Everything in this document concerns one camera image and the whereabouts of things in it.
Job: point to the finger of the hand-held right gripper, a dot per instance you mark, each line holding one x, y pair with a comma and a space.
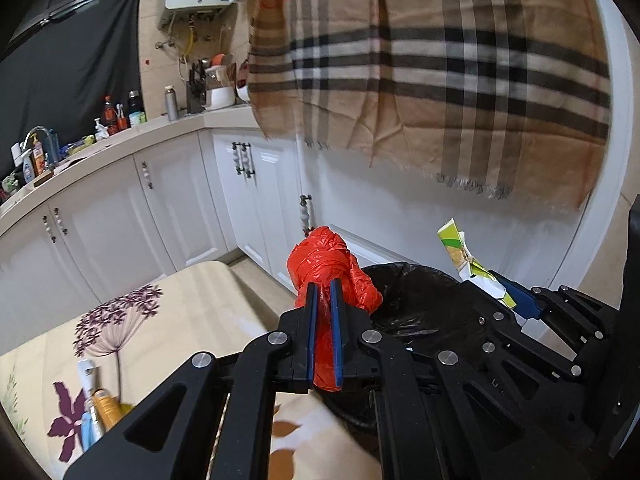
500, 330
525, 302

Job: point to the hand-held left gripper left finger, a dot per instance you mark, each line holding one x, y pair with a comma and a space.
311, 330

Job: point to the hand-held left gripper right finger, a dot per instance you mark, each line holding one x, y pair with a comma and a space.
337, 335

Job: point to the red plastic bag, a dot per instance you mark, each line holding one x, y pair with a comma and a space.
325, 270

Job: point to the black trash bin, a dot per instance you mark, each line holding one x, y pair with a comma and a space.
415, 300

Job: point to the green white paper carton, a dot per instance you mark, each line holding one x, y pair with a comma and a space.
452, 245

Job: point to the floral tablecloth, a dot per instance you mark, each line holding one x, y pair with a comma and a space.
150, 320

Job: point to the white kitchen cabinets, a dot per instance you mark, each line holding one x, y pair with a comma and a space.
175, 200

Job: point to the amber bottle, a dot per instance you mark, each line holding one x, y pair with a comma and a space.
107, 407

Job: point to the white tube packet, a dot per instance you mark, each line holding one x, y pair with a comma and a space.
86, 375

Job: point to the blue packet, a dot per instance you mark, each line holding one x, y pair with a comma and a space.
92, 430

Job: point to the beige plaid scarf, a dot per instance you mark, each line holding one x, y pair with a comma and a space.
425, 60

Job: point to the silver thermos bottle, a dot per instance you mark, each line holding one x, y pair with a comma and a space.
171, 105

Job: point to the black knife block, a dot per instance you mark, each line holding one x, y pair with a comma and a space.
195, 90

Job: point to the white pump bottle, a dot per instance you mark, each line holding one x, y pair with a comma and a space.
101, 131

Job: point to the dark sauce bottle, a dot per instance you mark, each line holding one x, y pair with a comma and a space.
110, 117

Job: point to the green packet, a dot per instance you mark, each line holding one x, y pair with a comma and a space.
80, 146

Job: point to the blue bottle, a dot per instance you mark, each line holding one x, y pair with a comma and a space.
53, 147

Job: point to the orange bottle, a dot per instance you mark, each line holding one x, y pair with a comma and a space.
38, 155

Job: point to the white detergent bottle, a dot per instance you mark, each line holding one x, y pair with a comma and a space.
28, 167

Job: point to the chrome faucet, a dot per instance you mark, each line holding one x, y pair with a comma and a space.
42, 132

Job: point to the black curtain cloth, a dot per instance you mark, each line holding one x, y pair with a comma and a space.
75, 60

